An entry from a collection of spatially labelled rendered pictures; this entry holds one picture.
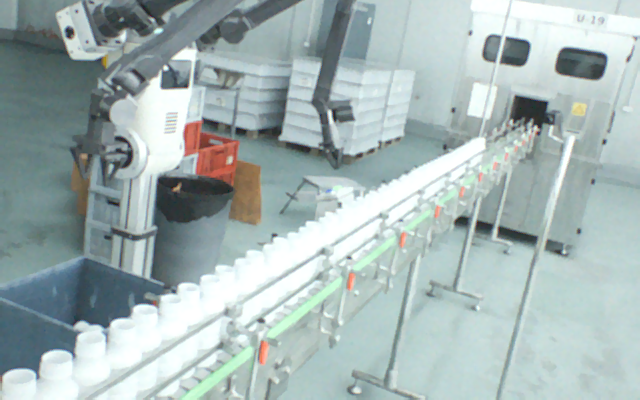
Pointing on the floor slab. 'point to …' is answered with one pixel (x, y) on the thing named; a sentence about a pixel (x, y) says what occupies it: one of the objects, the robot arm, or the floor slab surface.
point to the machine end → (529, 12)
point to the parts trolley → (221, 92)
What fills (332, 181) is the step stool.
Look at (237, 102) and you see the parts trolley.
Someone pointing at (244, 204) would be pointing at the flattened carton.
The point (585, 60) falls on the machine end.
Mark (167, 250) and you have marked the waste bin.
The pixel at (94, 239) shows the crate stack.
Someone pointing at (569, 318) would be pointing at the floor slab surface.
